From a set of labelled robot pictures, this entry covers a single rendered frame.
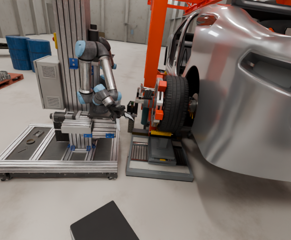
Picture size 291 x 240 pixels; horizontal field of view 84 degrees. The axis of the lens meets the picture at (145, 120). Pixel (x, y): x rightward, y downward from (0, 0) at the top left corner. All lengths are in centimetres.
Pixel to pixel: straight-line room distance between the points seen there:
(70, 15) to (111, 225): 167
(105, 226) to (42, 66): 142
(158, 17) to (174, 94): 99
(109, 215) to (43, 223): 68
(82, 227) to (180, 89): 141
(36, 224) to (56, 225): 17
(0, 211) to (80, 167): 73
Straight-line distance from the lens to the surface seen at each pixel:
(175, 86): 171
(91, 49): 138
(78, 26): 168
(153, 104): 187
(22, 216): 201
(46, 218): 193
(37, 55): 620
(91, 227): 140
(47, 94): 186
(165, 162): 216
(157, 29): 225
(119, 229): 139
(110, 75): 135
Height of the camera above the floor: 157
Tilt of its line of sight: 28 degrees down
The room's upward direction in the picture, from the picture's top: 8 degrees clockwise
